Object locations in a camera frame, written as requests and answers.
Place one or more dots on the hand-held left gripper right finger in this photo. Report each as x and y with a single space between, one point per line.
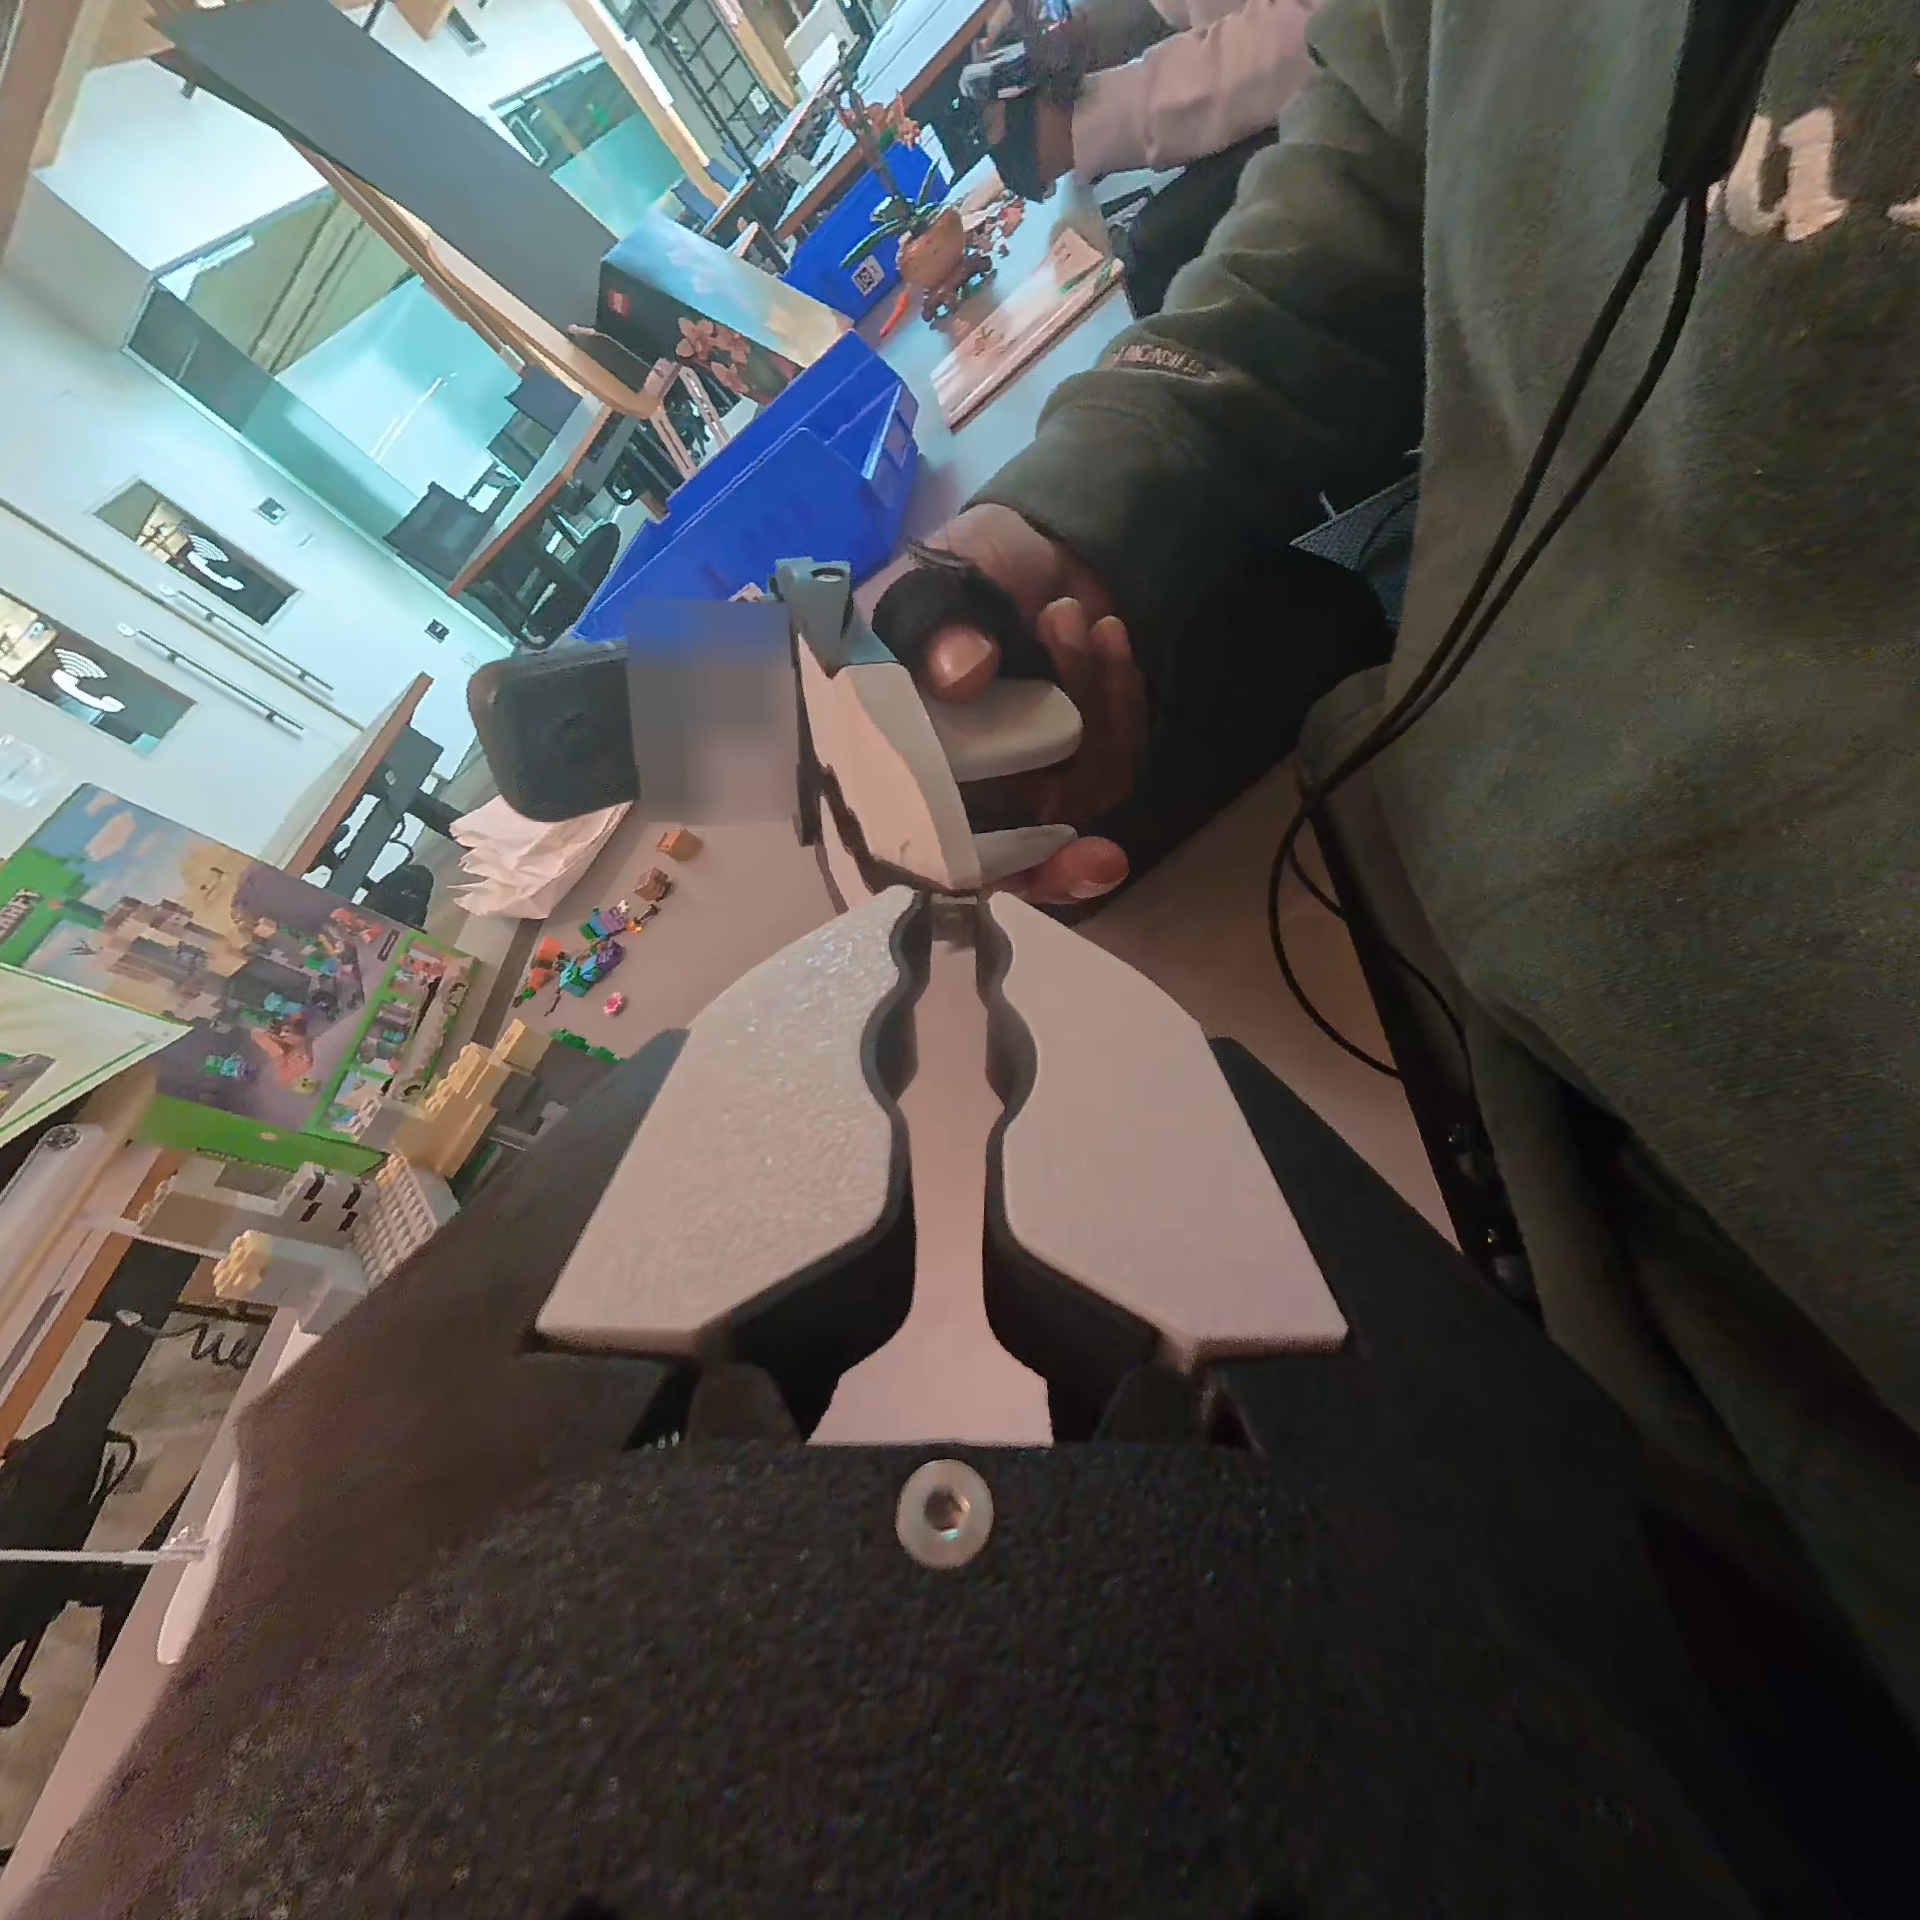
1154 1184

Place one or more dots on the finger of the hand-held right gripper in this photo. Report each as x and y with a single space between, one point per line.
849 856
893 764

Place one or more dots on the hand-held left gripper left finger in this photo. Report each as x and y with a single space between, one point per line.
721 1172

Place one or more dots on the tiny tan stud piece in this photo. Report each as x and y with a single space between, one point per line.
954 917

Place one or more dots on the toy brick building model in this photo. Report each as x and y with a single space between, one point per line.
422 1184

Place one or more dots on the grey desk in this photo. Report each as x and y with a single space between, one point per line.
1184 961

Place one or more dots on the person's right hand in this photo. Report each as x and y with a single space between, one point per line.
1103 720

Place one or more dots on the purple toy pieces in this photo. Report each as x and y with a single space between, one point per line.
578 961

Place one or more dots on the wooden office table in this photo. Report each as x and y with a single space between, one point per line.
555 480

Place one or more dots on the blue plastic bin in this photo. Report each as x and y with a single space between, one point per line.
840 247
750 494

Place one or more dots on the black phone icon sign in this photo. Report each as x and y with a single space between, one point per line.
201 552
89 676

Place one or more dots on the printed toy box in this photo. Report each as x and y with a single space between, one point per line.
225 961

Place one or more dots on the printed instruction booklets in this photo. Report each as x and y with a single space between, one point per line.
704 301

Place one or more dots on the flat printed booklet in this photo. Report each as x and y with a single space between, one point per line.
1035 323

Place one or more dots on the green plant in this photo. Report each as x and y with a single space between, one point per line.
922 224

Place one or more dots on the person's dark green hoodie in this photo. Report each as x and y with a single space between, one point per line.
1650 902

